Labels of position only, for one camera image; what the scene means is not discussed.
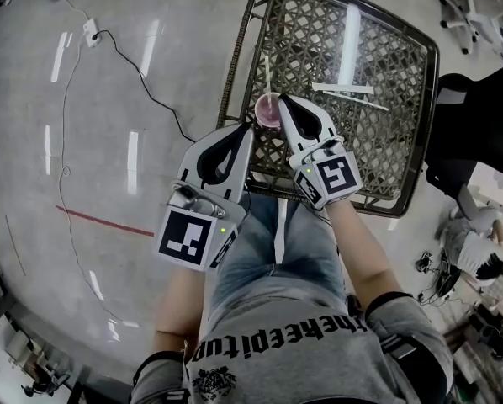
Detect clear cup with pink drink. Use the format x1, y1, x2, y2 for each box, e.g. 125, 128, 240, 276
254, 93, 284, 132

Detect person's right forearm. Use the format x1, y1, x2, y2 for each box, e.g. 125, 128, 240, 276
325, 202, 406, 311

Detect white straw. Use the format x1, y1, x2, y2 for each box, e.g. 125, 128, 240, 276
262, 55, 274, 115

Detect person's blue jeans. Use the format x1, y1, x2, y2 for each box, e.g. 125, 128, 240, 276
211, 191, 349, 311

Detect white office chair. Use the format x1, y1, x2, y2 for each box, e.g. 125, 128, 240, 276
438, 0, 503, 56

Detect black power cable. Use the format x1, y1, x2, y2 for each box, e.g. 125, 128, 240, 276
93, 29, 199, 143

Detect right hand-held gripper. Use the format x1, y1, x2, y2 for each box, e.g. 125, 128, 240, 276
278, 93, 365, 210

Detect brown wicker glass-top table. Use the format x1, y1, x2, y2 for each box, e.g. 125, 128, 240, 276
216, 0, 441, 218

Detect white square power strip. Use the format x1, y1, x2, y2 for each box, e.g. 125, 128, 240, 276
82, 18, 103, 49

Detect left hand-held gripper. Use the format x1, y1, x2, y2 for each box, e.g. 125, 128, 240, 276
151, 123, 256, 274

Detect black office chair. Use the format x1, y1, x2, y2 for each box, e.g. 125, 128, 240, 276
426, 56, 503, 197

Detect white straws on table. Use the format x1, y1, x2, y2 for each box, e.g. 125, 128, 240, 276
321, 89, 390, 112

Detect white power cable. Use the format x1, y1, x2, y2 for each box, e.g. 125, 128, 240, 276
56, 0, 124, 326

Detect person's grey printed shirt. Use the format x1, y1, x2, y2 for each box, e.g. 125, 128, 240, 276
129, 286, 454, 404

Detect person's left forearm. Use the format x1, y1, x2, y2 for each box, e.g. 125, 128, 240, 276
152, 262, 213, 355

